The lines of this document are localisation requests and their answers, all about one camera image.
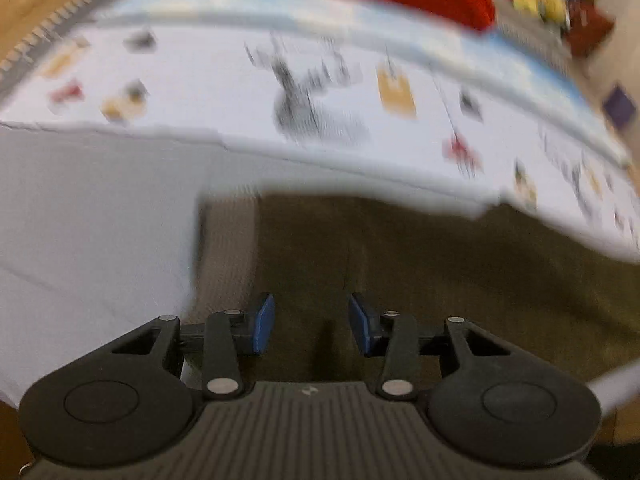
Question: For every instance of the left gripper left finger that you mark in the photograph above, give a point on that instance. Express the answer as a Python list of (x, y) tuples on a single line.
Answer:
[(138, 394)]

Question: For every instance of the white deer print bedsheet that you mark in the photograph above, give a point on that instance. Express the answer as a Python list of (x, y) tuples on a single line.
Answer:
[(110, 146)]

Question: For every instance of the dark olive corduroy pants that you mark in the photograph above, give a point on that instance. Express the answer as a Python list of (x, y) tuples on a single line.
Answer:
[(505, 271)]

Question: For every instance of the light blue patterned quilt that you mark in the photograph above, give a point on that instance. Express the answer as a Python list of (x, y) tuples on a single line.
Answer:
[(485, 58)]

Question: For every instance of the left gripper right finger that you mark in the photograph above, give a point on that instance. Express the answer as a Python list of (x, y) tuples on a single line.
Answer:
[(487, 398)]

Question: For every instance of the dark red bag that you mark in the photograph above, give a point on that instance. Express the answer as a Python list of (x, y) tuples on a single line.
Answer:
[(588, 28)]

